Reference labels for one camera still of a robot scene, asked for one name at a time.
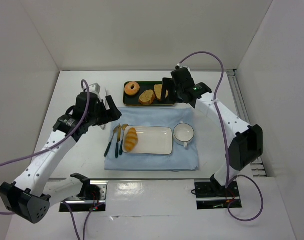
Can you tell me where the striped orange bread roll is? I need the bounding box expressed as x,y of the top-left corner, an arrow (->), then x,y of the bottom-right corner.
123,127 -> 138,152

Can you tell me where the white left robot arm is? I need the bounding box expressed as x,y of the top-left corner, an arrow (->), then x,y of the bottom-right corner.
0,80 -> 121,224

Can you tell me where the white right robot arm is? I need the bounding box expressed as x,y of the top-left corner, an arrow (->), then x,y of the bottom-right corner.
168,66 -> 263,187

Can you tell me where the right seeded bread slice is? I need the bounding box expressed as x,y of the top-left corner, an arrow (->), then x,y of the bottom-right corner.
154,84 -> 168,102

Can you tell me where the seeded bread slice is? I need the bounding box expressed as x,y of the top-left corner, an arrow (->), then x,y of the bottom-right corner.
138,89 -> 156,105
154,84 -> 168,102

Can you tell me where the left seeded bread slice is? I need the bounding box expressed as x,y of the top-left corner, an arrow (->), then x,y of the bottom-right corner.
138,89 -> 156,105

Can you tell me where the dark green gold-rimmed tray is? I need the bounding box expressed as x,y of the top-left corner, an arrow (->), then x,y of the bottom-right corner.
123,81 -> 175,107

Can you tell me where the orange glazed donut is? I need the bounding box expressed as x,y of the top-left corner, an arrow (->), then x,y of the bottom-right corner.
124,81 -> 140,96

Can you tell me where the white rectangular plate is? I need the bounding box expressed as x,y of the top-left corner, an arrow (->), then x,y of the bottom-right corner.
122,126 -> 173,155

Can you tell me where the light blue cloth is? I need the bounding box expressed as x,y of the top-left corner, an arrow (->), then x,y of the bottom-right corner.
104,107 -> 199,172

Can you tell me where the gold spoon green handle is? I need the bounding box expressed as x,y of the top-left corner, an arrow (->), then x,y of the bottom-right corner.
119,124 -> 128,156

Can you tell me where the gold knife green handle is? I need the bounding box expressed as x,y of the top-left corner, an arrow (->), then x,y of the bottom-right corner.
115,124 -> 121,158

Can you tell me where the gold fork green handle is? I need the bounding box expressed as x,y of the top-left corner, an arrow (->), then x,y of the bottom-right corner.
103,125 -> 120,157

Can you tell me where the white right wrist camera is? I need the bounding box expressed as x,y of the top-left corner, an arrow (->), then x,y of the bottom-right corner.
175,63 -> 190,71

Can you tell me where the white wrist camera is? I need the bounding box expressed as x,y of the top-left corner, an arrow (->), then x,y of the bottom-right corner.
175,63 -> 190,71
89,83 -> 100,95

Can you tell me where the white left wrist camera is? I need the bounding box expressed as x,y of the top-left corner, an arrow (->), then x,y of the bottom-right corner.
89,83 -> 100,95

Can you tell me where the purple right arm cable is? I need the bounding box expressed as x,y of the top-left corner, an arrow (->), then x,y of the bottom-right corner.
176,51 -> 264,222

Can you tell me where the white two-handled bowl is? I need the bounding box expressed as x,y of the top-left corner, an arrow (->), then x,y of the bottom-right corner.
173,122 -> 195,149

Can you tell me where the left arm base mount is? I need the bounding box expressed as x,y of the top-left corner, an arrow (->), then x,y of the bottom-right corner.
64,173 -> 107,213

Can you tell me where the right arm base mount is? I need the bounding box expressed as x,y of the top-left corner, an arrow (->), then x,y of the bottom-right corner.
191,181 -> 242,210

